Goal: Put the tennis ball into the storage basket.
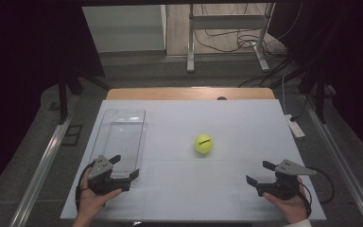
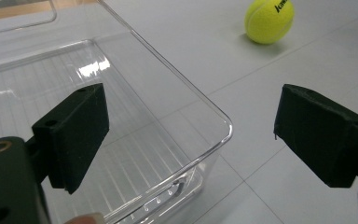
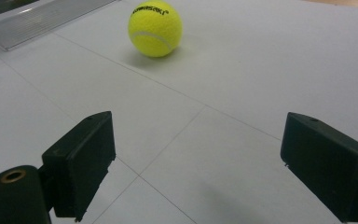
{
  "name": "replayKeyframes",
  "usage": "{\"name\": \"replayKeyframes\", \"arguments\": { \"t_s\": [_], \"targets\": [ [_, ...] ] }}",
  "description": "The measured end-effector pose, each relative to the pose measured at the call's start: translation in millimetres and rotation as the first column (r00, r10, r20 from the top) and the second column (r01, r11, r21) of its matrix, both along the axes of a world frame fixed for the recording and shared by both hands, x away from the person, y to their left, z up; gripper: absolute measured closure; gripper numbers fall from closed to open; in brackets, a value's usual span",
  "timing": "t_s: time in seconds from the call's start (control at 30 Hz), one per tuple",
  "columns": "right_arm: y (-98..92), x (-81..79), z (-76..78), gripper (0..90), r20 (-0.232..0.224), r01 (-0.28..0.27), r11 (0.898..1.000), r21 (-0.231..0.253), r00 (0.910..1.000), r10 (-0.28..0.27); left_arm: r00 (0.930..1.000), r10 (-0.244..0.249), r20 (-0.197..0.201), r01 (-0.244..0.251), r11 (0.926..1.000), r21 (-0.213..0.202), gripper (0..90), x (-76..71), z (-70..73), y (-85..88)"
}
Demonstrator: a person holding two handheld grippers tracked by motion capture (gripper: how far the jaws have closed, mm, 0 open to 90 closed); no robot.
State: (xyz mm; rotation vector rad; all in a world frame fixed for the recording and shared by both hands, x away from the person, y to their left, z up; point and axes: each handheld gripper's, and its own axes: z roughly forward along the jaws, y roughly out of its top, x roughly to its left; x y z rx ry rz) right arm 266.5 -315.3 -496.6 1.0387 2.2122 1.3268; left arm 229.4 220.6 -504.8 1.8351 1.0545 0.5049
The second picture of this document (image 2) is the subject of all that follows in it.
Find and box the yellow tennis ball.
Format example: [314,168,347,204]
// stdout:
[244,0,296,45]

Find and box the clear plastic container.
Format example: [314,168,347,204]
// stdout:
[0,0,233,224]

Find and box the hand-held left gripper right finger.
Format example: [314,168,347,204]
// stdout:
[273,83,358,189]

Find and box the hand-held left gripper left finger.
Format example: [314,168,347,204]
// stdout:
[32,83,110,195]

